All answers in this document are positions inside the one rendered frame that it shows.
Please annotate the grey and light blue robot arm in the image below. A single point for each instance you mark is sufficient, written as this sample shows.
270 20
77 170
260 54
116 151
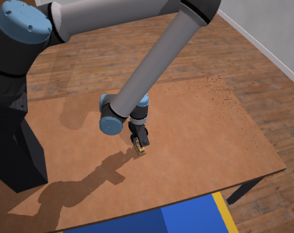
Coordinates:
25 33

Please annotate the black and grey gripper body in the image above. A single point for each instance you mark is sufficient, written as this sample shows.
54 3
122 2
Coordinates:
131 125

